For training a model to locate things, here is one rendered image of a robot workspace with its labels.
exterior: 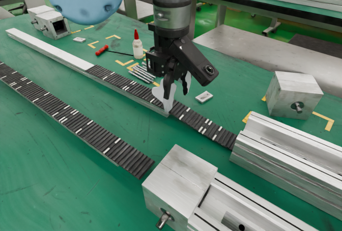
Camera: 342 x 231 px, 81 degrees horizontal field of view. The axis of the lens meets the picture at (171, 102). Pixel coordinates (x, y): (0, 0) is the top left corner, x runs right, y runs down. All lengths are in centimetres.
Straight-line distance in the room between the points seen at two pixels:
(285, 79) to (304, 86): 5
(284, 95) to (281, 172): 22
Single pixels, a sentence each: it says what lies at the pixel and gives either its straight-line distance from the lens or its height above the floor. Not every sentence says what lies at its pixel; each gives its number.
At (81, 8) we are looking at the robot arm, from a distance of 26.
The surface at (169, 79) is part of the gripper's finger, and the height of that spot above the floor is 94.
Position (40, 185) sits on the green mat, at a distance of 54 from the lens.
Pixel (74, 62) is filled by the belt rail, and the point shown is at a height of 81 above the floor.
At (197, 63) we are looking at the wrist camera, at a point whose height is 98.
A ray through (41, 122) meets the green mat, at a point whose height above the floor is 78.
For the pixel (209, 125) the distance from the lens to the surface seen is 55.
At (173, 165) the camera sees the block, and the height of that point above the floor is 87.
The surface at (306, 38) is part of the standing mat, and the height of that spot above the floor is 2.
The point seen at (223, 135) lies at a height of 79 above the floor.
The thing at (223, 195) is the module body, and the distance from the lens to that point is 38.
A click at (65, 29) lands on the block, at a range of 117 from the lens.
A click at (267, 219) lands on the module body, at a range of 38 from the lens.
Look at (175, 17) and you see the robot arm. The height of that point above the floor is 106.
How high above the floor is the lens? 119
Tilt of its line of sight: 42 degrees down
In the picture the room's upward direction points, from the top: straight up
